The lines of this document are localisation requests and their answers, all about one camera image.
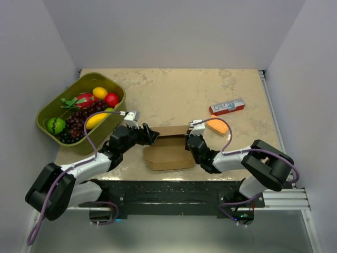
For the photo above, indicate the orange sponge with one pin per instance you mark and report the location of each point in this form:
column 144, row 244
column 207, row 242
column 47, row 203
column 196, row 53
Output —
column 217, row 126

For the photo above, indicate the yellow lemon toy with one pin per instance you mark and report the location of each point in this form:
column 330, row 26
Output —
column 100, row 93

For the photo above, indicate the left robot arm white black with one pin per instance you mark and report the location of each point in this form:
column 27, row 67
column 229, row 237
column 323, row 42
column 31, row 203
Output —
column 52, row 191

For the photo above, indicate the yellow mango toy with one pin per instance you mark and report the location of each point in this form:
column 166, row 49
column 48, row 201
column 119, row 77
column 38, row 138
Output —
column 94, row 120

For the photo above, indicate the purple grape bunch toy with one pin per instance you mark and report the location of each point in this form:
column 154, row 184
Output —
column 75, row 123

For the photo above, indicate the red apple toy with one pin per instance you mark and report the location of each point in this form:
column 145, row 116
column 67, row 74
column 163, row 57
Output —
column 112, row 99

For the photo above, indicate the red silver toothpaste box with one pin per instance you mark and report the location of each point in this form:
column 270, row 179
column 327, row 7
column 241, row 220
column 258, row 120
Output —
column 227, row 107

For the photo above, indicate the pink dragon fruit toy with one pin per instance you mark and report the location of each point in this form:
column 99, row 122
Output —
column 80, row 102

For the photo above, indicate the dark blue grape bunch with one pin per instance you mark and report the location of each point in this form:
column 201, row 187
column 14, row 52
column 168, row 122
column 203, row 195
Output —
column 66, row 137

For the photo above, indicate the green striped melon toy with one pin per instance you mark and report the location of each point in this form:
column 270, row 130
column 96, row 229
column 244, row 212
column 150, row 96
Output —
column 56, row 125

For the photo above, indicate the brown cardboard paper box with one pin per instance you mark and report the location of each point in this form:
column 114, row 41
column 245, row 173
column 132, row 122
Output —
column 168, row 151

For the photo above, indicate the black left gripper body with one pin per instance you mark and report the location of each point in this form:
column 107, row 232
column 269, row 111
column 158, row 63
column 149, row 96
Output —
column 132, row 139

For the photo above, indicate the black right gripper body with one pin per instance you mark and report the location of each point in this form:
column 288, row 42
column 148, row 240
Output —
column 187, row 136

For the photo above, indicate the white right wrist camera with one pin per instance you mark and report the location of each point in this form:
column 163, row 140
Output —
column 196, row 127

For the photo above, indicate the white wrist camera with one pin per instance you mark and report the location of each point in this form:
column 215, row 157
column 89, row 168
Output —
column 131, row 119
column 196, row 127

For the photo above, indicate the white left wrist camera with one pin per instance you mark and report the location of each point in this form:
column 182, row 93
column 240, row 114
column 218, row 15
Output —
column 131, row 119

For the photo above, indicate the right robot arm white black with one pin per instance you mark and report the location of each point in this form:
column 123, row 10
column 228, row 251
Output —
column 269, row 168

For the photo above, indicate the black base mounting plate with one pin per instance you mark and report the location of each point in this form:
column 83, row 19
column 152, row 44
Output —
column 172, row 198

